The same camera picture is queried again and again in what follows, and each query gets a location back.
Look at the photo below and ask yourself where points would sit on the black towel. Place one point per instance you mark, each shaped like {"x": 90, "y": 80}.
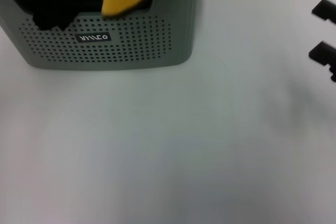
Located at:
{"x": 47, "y": 3}

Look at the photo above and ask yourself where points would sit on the grey perforated plastic basket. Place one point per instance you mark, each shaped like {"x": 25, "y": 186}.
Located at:
{"x": 147, "y": 43}

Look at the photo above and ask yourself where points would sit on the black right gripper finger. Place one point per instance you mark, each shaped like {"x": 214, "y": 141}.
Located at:
{"x": 324, "y": 54}
{"x": 326, "y": 10}

